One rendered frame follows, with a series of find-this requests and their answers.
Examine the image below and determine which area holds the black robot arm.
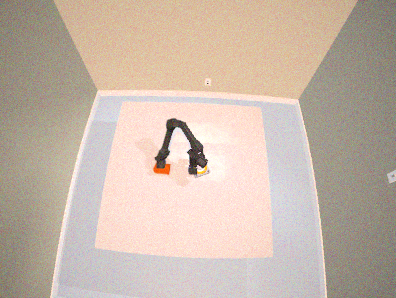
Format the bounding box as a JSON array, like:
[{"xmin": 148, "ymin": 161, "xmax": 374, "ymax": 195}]
[{"xmin": 155, "ymin": 117, "xmax": 208, "ymax": 169}]

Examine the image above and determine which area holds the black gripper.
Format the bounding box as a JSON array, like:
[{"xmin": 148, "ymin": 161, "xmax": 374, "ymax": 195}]
[{"xmin": 188, "ymin": 159, "xmax": 197, "ymax": 175}]

